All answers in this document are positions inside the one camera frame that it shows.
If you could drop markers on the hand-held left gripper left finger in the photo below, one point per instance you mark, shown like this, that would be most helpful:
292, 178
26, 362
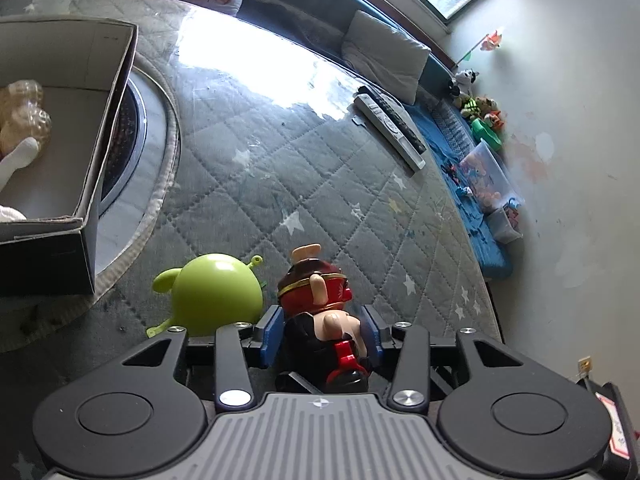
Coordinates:
272, 335

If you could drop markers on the green alien toy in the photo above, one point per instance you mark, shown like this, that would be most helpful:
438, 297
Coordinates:
215, 295

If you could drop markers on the black white cow plush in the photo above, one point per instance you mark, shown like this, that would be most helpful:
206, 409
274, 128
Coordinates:
465, 80

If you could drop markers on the small toys on sofa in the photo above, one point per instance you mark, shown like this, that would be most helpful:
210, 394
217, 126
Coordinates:
457, 177

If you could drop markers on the grey cardboard box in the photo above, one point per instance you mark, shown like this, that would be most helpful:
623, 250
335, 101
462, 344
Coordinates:
40, 260

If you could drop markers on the grey pillow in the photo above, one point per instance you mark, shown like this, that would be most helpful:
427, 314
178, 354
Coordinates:
385, 55

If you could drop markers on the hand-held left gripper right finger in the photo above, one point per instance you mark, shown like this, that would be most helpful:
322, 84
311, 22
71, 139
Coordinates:
372, 335

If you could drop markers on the red black pig figure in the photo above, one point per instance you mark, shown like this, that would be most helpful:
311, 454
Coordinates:
315, 285

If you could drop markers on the round built-in table stove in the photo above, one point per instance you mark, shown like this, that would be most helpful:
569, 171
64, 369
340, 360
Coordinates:
155, 160

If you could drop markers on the white plush toy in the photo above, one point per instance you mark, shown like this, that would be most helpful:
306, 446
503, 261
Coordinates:
20, 155

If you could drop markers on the small clear plastic box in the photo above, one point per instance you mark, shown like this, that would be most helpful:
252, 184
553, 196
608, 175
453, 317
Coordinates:
505, 222

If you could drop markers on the black remote control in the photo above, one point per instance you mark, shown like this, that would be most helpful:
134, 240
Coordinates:
395, 115

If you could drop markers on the green plastic toy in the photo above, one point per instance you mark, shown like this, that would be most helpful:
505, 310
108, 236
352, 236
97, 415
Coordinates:
487, 135

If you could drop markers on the colourful pinwheel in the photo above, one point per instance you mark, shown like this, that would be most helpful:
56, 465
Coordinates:
492, 40

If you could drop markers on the grey quilted desktop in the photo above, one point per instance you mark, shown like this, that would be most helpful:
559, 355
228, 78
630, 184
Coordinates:
300, 160

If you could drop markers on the brown green plush toy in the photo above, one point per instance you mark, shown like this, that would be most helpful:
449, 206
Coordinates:
475, 106

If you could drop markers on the grey remote control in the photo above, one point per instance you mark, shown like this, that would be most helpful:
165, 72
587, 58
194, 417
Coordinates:
385, 127

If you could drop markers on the wall socket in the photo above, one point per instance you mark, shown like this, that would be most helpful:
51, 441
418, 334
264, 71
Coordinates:
585, 366

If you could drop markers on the clear plastic toy container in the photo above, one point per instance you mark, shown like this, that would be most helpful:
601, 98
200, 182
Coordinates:
487, 175

